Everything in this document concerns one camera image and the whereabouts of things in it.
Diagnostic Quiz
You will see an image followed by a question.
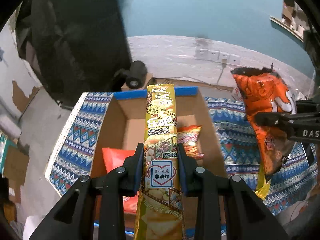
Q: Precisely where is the wooden wall shelf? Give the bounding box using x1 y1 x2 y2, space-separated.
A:
269 15 307 43

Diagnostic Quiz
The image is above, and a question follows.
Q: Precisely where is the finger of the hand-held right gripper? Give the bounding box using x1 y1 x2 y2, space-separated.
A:
295 99 320 114
255 112 302 133

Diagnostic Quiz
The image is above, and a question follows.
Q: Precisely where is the white door peeling paint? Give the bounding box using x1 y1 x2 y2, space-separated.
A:
0 30 40 120

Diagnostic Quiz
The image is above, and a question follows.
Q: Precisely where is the large brown cardboard box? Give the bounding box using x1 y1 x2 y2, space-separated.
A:
2 146 30 185

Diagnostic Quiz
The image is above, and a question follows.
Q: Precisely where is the small orange-red snack bag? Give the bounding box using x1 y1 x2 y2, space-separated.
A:
178 125 204 160

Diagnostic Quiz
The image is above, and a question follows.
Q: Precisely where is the blue cardboard box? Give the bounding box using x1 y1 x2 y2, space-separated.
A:
89 86 229 238

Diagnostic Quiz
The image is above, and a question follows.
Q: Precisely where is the teal box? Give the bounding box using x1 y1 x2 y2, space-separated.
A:
0 132 10 170

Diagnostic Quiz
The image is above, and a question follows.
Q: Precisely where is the long yellow snack packet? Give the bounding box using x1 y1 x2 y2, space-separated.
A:
134 84 185 240

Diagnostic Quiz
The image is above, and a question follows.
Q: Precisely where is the beige plug with cable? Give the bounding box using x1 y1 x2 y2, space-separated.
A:
216 59 228 85

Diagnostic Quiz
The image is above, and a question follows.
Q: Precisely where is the orange snack bag white print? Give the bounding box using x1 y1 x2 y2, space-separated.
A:
231 67 298 200

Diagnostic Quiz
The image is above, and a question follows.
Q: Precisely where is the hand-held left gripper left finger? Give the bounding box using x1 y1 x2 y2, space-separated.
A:
29 142 144 240

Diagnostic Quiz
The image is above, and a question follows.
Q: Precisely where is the blue patterned blanket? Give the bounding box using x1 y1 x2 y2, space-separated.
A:
45 91 320 217

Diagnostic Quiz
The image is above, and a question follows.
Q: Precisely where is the red snack bag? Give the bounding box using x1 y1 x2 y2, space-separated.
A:
102 147 140 214

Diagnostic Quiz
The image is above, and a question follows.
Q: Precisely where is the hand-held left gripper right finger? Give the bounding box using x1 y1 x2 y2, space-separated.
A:
176 144 293 240

